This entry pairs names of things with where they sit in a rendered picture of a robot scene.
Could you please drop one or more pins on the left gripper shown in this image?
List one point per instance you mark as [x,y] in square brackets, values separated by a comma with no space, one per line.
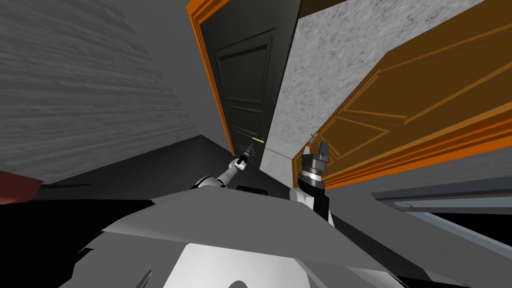
[244,159]

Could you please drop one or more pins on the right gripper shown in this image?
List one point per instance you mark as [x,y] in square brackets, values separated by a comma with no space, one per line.
[314,164]

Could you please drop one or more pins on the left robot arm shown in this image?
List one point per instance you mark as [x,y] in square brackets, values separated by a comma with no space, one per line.
[224,176]

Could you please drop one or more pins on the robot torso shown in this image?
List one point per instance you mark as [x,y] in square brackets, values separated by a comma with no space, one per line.
[240,224]

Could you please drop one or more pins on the black panelled door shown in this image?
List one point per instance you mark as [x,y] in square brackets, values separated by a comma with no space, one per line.
[244,80]

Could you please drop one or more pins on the brown panelled door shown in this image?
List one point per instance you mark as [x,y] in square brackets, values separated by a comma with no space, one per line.
[420,92]

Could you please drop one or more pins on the dark red flat shape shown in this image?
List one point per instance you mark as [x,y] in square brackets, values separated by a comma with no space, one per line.
[18,186]

